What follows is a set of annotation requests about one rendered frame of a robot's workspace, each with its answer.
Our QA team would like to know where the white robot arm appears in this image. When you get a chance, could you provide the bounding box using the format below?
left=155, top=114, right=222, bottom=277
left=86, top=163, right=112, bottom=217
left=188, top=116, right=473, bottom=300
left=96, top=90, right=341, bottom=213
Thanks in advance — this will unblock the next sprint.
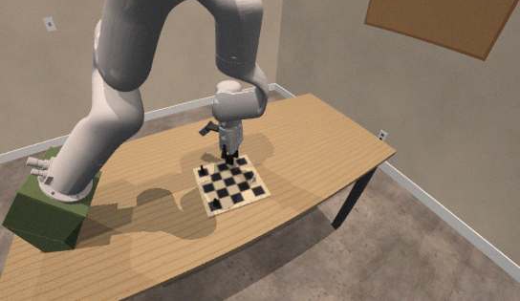
left=26, top=0, right=269, bottom=204

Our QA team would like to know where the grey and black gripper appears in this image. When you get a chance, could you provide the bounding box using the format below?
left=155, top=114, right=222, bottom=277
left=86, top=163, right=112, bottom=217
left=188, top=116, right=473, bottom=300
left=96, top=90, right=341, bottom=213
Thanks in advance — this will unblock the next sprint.
left=219, top=122, right=243, bottom=165

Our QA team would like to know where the black and white chessboard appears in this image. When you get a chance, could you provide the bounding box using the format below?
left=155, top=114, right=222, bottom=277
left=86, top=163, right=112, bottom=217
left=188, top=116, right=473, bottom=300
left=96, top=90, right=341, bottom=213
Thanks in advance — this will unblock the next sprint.
left=193, top=154, right=271, bottom=218

